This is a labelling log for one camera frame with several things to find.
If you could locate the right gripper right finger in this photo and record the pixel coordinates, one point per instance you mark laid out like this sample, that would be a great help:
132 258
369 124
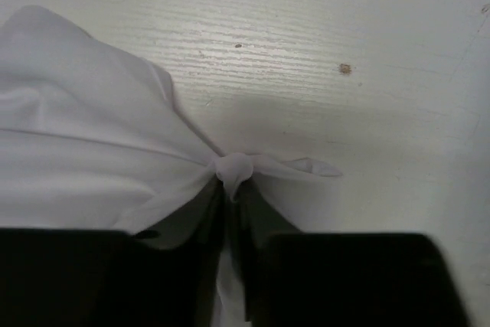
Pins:
296 278

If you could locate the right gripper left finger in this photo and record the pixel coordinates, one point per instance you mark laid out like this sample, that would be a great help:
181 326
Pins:
161 276

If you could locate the white t shirt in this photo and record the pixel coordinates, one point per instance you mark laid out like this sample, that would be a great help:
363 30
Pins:
91 140

